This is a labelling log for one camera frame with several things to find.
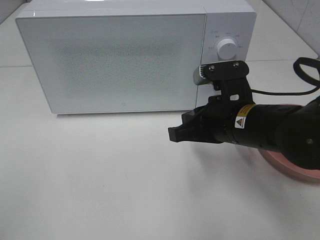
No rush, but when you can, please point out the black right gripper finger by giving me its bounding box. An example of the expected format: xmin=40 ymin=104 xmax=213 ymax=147
xmin=181 ymin=106 xmax=207 ymax=127
xmin=168 ymin=122 xmax=218 ymax=144

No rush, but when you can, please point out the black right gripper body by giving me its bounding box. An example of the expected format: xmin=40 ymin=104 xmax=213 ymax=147
xmin=202 ymin=94 xmax=254 ymax=145

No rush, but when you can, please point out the pink speckled plate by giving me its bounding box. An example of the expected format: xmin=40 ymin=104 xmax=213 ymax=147
xmin=254 ymin=101 xmax=320 ymax=184

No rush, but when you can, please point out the white microwave door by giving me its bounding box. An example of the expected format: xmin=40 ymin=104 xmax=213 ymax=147
xmin=16 ymin=14 xmax=205 ymax=114

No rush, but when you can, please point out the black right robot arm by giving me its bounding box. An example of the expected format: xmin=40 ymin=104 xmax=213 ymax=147
xmin=168 ymin=97 xmax=320 ymax=170

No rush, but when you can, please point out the white upper power knob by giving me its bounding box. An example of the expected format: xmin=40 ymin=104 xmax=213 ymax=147
xmin=216 ymin=37 xmax=238 ymax=60

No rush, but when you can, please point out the white microwave oven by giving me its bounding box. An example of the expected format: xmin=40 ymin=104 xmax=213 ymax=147
xmin=15 ymin=0 xmax=257 ymax=110

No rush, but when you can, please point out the black cable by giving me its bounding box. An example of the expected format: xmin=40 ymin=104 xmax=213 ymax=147
xmin=249 ymin=57 xmax=320 ymax=96

